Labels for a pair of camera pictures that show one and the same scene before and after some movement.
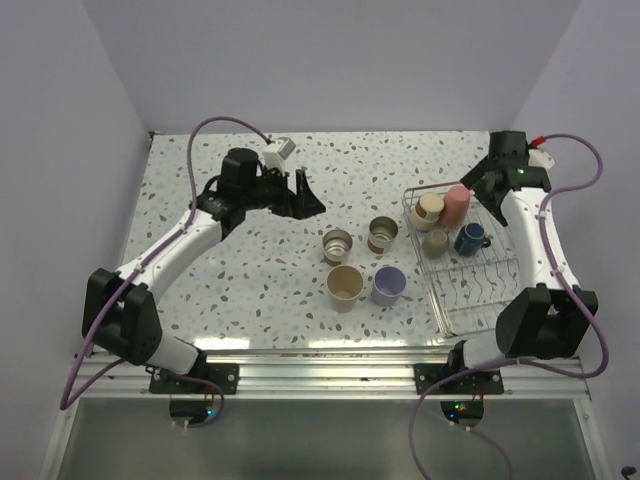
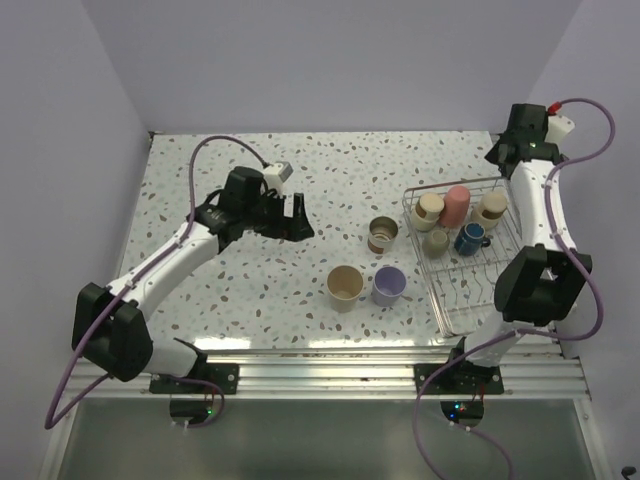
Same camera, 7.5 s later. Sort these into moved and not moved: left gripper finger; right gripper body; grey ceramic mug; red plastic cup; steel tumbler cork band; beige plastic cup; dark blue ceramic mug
Moved: right gripper body; left gripper finger
Not moved: red plastic cup; beige plastic cup; grey ceramic mug; dark blue ceramic mug; steel tumbler cork band
